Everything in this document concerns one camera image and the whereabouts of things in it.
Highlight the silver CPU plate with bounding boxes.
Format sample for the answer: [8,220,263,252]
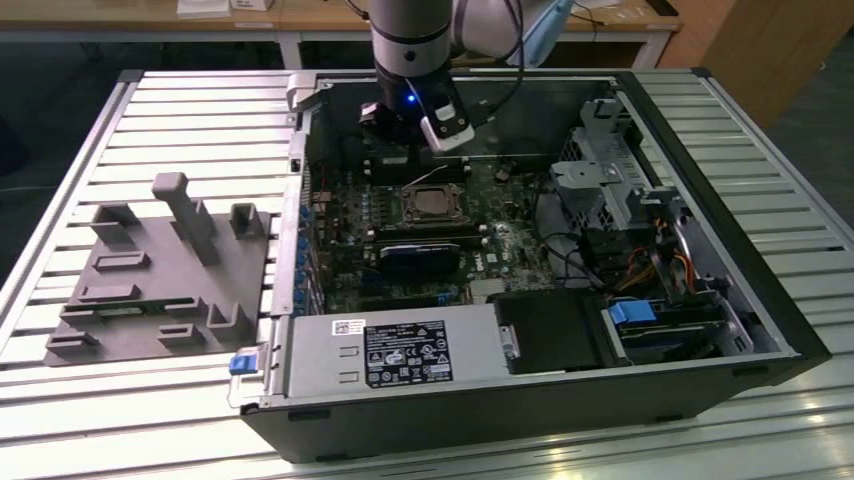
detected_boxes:
[411,192,456,214]

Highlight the black RAM slot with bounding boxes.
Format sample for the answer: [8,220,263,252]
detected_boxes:
[374,223,484,245]
[363,152,469,184]

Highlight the black drive cover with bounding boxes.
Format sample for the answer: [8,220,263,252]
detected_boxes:
[490,289,620,376]

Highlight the metal disk bay cage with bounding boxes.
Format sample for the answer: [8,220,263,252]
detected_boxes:
[550,97,676,231]

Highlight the green motherboard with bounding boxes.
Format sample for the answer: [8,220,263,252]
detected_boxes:
[303,149,569,314]

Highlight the silver chipset heatsink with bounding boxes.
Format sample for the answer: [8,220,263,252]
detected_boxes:
[470,279,509,301]

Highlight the wooden desk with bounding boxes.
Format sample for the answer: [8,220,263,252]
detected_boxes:
[0,0,684,71]

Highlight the gray parts rack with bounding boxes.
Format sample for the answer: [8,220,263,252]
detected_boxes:
[41,171,277,369]

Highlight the silver power supply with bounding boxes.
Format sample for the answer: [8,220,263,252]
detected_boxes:
[263,302,520,409]

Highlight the blue disk carrier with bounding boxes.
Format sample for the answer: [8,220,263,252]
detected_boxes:
[608,298,660,329]

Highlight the wooden cabinet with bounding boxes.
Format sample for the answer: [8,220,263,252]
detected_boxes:
[657,0,854,129]

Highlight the silver disk bay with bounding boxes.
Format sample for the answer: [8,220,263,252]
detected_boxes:
[600,294,760,364]

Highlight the green RAM stick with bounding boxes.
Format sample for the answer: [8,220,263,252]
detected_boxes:
[97,299,169,319]

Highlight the black PC case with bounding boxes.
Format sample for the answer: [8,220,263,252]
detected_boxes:
[238,67,833,464]

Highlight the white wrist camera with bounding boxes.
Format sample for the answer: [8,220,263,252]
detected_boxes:
[419,97,478,152]

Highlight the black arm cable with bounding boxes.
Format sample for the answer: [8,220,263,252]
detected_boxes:
[453,0,530,129]

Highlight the coloured wire bundle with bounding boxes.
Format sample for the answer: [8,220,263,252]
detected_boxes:
[617,244,700,295]

